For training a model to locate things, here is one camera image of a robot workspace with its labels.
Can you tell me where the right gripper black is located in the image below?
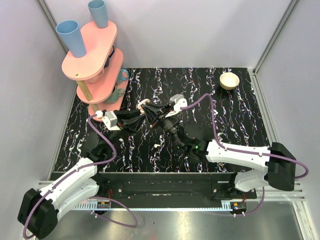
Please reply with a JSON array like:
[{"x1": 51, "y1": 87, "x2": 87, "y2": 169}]
[{"x1": 141, "y1": 102, "x2": 185, "y2": 149}]

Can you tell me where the beige earbud charging case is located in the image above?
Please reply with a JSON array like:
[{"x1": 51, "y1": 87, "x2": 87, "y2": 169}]
[{"x1": 137, "y1": 98, "x2": 150, "y2": 114}]

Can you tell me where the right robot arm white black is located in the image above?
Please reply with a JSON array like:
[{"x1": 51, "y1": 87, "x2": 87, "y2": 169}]
[{"x1": 138, "y1": 98, "x2": 296, "y2": 199}]

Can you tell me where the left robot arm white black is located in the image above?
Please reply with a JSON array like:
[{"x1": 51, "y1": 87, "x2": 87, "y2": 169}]
[{"x1": 17, "y1": 109, "x2": 146, "y2": 240}]

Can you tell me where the teal mug on shelf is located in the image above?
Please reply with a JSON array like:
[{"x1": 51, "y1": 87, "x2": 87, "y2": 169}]
[{"x1": 104, "y1": 86, "x2": 126, "y2": 104}]

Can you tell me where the blue mug on shelf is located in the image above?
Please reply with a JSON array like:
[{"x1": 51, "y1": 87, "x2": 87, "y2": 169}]
[{"x1": 115, "y1": 68, "x2": 129, "y2": 85}]

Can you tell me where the pink three tier shelf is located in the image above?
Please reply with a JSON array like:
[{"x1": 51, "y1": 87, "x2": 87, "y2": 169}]
[{"x1": 61, "y1": 21, "x2": 128, "y2": 115}]

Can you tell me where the black marbled table mat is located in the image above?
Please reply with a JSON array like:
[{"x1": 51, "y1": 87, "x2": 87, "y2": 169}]
[{"x1": 55, "y1": 66, "x2": 279, "y2": 174}]

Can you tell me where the beige wooden bowl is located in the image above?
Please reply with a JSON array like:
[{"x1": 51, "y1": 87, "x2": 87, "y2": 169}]
[{"x1": 219, "y1": 72, "x2": 240, "y2": 91}]

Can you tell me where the blue cup front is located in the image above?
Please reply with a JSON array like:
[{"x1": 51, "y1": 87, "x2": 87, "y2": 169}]
[{"x1": 55, "y1": 20, "x2": 87, "y2": 58}]

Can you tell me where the blue cup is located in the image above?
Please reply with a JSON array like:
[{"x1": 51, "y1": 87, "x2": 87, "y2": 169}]
[
  {"x1": 88, "y1": 0, "x2": 109, "y2": 29},
  {"x1": 55, "y1": 20, "x2": 87, "y2": 58}
]

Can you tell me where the blue cup rear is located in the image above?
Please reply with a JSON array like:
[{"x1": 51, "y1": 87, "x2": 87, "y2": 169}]
[{"x1": 88, "y1": 0, "x2": 109, "y2": 29}]

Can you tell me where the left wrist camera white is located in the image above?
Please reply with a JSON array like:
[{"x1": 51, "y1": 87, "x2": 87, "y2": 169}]
[{"x1": 102, "y1": 111, "x2": 121, "y2": 131}]

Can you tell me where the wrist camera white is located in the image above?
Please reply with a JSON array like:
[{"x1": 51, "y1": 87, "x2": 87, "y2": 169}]
[
  {"x1": 102, "y1": 111, "x2": 121, "y2": 131},
  {"x1": 167, "y1": 94, "x2": 188, "y2": 117}
]

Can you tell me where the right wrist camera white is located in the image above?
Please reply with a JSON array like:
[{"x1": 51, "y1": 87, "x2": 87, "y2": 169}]
[{"x1": 167, "y1": 94, "x2": 188, "y2": 117}]

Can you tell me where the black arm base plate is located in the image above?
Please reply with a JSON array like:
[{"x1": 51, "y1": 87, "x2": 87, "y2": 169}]
[{"x1": 97, "y1": 172, "x2": 257, "y2": 211}]

